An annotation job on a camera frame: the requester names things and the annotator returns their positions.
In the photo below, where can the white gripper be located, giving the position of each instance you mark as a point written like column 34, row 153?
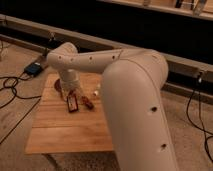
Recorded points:
column 69, row 80

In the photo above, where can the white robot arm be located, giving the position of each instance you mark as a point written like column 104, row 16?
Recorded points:
column 131, row 80

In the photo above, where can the small white toy object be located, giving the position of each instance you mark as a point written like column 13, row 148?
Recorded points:
column 97, row 90

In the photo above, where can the dark red round bowl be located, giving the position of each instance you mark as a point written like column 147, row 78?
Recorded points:
column 57, row 86

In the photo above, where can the wooden table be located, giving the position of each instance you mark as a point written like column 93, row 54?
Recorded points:
column 55, row 130

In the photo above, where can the black power adapter box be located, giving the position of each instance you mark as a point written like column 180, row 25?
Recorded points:
column 33, row 69

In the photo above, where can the wooden baseboard rail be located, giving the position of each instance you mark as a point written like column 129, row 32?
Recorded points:
column 39, row 37

